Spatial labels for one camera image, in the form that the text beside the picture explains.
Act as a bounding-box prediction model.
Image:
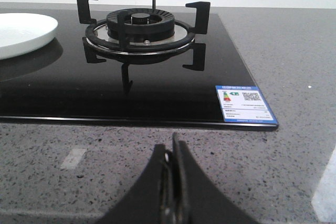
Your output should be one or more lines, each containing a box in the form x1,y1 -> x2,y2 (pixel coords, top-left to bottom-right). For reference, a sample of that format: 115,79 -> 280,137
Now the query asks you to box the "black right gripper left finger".
97,144 -> 165,223

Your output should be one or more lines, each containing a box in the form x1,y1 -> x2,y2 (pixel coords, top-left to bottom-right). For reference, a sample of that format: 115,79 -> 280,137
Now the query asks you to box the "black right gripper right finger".
172,133 -> 257,223

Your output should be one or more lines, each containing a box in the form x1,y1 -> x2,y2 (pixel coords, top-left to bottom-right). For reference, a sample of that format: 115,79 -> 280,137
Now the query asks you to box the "white round plate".
1,13 -> 58,60

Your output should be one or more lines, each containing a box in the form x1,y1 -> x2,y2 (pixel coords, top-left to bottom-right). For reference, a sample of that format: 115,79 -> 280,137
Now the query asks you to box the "blue white energy label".
216,86 -> 278,124

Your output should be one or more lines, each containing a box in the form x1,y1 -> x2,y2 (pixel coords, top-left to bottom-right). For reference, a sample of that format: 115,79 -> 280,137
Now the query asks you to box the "black glass gas cooktop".
1,9 -> 279,131

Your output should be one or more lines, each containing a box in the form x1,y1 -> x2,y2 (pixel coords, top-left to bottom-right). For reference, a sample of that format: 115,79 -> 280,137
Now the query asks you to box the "right black burner pan support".
77,0 -> 211,55

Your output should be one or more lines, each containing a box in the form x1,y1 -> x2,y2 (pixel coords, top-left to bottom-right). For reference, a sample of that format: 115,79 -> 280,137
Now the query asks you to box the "right black burner head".
106,8 -> 175,43

